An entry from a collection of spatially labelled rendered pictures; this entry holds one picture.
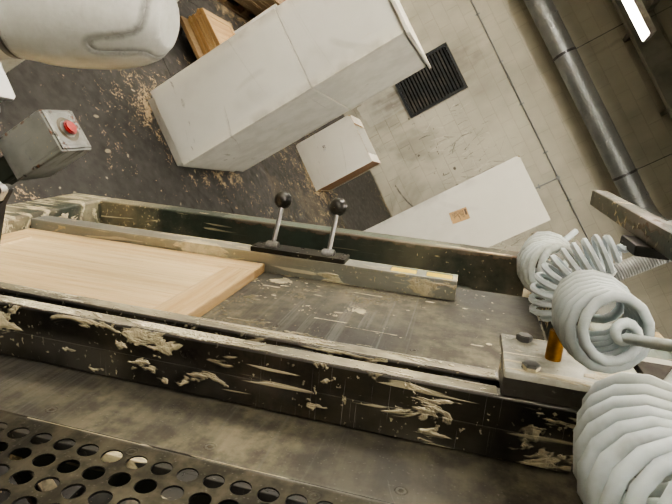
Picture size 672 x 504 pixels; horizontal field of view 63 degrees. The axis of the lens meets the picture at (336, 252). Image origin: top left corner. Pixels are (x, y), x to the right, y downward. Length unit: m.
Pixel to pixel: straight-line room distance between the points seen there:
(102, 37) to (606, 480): 0.56
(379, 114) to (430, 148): 1.04
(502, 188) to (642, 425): 4.45
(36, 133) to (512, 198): 3.78
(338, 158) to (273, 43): 2.73
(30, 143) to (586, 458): 1.51
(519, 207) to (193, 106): 2.64
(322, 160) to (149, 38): 5.65
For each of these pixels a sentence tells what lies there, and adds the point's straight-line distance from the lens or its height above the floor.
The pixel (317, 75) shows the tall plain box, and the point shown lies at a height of 1.15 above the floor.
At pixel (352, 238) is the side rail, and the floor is 1.48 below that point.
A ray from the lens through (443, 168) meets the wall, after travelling 9.18.
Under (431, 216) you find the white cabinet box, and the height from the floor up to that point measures 1.21.
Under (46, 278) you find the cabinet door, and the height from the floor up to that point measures 1.12.
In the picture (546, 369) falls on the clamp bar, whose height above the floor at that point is 1.81.
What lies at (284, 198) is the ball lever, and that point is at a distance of 1.15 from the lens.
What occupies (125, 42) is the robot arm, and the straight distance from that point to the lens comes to 0.63.
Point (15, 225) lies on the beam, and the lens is 1.39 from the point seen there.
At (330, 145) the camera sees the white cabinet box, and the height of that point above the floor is 0.37.
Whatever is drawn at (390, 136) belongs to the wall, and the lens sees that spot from 9.37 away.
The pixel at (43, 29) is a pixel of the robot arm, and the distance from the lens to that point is 0.65.
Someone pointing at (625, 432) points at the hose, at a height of 1.85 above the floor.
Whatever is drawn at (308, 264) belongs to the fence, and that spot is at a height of 1.45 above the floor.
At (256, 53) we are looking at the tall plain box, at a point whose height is 0.86.
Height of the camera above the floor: 1.85
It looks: 18 degrees down
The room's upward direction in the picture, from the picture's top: 64 degrees clockwise
